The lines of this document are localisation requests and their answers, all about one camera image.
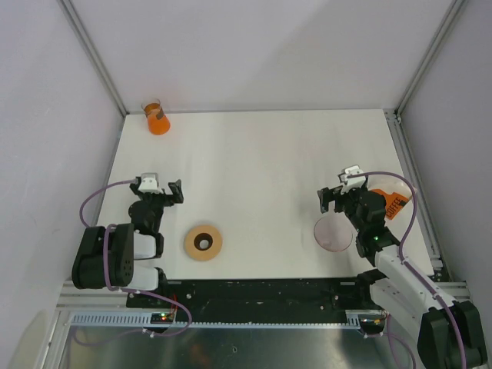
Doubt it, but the orange glass carafe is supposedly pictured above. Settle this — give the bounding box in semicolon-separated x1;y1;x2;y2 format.
141;99;171;135

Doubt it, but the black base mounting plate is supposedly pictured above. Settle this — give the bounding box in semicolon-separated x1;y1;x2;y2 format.
125;277;389;324

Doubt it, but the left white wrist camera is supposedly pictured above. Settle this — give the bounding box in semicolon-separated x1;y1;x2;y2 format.
138;172;163;194

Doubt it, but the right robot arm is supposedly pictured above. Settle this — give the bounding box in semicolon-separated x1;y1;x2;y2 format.
317;185;488;368

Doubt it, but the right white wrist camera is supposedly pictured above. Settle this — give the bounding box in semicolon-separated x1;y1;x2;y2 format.
338;165;365;187

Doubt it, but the left aluminium frame post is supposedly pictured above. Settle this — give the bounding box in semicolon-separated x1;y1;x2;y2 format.
56;0;128;118

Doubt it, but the right aluminium table rail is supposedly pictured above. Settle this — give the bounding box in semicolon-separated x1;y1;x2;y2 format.
382;108;450;278

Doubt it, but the right aluminium frame post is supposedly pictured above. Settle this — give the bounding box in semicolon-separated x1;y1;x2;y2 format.
394;0;469;117

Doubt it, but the wooden dripper collar ring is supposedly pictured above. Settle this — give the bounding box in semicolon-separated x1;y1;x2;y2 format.
183;224;224;262

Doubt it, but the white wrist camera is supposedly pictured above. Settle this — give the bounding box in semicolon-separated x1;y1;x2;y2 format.
138;172;163;194
338;165;365;187

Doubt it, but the front aluminium frame beam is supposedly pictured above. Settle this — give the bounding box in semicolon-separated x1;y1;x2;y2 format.
57;281;127;310

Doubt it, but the white paper coffee filter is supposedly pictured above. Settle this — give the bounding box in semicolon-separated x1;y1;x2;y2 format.
368;175;415;201

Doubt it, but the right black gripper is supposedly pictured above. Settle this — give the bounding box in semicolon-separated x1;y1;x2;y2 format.
317;181;367;233

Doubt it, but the grey slotted cable duct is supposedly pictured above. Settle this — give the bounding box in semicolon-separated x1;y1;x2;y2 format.
69;311;361;330

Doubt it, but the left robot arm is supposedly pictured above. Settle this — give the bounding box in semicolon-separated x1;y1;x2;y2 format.
71;173;184;308

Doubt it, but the aluminium frame post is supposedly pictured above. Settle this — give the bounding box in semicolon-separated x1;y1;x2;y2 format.
394;0;469;117
56;0;128;118

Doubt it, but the clear glass dripper cone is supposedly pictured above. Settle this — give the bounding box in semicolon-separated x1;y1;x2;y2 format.
314;214;354;252

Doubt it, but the orange coffee filter packet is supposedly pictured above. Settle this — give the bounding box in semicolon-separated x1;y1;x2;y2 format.
370;184;411;221

